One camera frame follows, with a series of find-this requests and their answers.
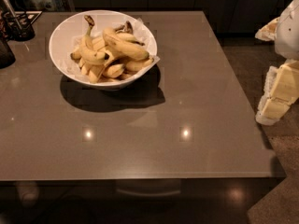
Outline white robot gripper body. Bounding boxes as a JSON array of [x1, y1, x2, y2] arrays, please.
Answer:
[[275, 0, 299, 60]]

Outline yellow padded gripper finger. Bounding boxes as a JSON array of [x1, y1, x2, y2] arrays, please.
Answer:
[[255, 18, 278, 41], [255, 60, 299, 126]]

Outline large top yellow banana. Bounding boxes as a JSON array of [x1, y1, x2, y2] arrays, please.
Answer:
[[102, 27, 150, 61]]

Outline right lower yellow banana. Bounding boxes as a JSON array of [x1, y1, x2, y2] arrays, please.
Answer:
[[125, 58, 153, 72]]

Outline upper back yellow banana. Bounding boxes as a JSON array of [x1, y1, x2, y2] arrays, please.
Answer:
[[116, 21, 145, 46]]

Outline small centre yellow banana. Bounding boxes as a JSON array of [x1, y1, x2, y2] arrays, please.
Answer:
[[103, 63, 124, 78]]

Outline bottom left yellow banana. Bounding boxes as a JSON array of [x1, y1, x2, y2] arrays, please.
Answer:
[[88, 65, 105, 84]]

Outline left curved yellow banana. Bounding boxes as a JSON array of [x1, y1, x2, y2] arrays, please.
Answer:
[[79, 15, 109, 65]]

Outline white ceramic bowl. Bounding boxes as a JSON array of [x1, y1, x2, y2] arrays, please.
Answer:
[[49, 9, 158, 91]]

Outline dark round object left edge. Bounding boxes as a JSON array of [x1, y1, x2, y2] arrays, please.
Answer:
[[0, 35, 16, 68]]

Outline black wire pen holder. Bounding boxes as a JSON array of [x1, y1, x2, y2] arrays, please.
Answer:
[[2, 0, 35, 41]]

